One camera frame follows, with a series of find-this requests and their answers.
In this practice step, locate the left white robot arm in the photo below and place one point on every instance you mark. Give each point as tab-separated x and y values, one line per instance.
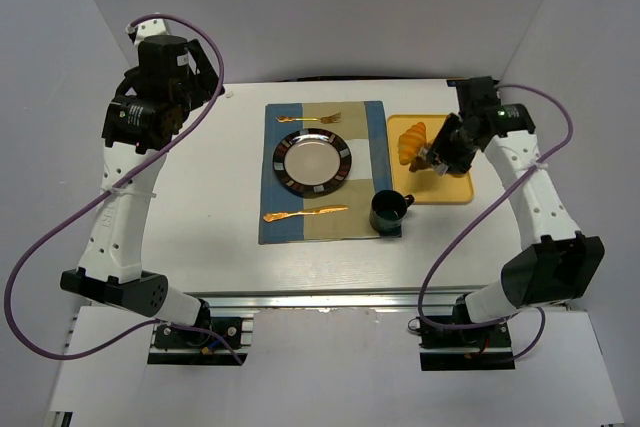
135	133

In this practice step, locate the brown chocolate croissant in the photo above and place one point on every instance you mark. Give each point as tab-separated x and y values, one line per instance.
420	163

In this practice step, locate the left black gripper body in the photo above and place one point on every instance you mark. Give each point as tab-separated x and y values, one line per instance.
198	67

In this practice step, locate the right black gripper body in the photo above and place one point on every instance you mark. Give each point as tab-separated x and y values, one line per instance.
445	148

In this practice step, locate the right blue corner label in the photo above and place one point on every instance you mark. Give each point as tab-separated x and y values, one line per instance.
455	82

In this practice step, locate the silver metal tongs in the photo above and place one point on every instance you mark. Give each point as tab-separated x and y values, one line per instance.
438	166

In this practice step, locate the blue and tan placemat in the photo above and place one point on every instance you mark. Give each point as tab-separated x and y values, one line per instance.
363	128

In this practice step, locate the aluminium table frame rail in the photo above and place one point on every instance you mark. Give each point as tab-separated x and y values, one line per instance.
385	299

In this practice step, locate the gold knife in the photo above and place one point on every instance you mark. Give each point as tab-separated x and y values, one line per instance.
328	209

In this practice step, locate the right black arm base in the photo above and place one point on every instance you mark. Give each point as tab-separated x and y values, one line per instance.
483	349

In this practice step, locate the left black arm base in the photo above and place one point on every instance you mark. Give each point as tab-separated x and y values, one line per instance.
175	347

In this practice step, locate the orange striped croissant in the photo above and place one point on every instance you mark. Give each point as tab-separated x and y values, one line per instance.
411	143

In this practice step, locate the yellow plastic tray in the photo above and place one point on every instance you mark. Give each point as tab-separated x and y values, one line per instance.
426	186

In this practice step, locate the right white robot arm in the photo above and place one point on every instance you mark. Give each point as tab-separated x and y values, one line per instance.
557	261

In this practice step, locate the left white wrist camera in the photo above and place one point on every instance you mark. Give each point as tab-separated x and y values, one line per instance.
153	27

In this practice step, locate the gold fork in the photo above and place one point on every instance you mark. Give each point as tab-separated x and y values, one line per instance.
334	118

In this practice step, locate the dark green mug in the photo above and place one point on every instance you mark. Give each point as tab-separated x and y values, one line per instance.
387	211

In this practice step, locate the striped rim ceramic plate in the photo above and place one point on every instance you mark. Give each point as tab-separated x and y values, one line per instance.
311	162

